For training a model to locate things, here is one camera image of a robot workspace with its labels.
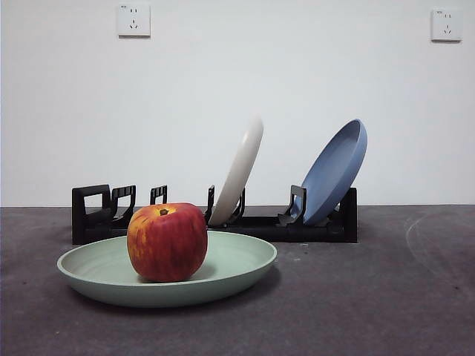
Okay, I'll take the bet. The white plate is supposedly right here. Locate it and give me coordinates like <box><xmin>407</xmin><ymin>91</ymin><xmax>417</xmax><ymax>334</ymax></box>
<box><xmin>207</xmin><ymin>115</ymin><xmax>265</xmax><ymax>226</ymax></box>

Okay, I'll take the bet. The green plate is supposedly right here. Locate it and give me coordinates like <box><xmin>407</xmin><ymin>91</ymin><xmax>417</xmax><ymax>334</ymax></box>
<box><xmin>56</xmin><ymin>229</ymin><xmax>278</xmax><ymax>309</ymax></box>

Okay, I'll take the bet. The black plate rack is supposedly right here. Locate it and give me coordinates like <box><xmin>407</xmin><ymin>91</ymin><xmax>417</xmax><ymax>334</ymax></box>
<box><xmin>71</xmin><ymin>184</ymin><xmax>358</xmax><ymax>245</ymax></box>

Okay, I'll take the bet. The blue plate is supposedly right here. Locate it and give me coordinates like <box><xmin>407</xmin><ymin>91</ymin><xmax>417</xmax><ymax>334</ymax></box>
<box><xmin>292</xmin><ymin>118</ymin><xmax>369</xmax><ymax>225</ymax></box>

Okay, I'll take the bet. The red apple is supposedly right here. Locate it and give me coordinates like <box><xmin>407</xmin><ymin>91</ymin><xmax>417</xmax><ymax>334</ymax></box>
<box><xmin>126</xmin><ymin>202</ymin><xmax>209</xmax><ymax>283</ymax></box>

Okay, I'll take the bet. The white wall socket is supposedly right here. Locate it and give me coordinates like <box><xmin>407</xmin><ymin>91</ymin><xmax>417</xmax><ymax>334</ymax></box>
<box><xmin>430</xmin><ymin>8</ymin><xmax>464</xmax><ymax>42</ymax></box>
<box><xmin>118</xmin><ymin>3</ymin><xmax>151</xmax><ymax>38</ymax></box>

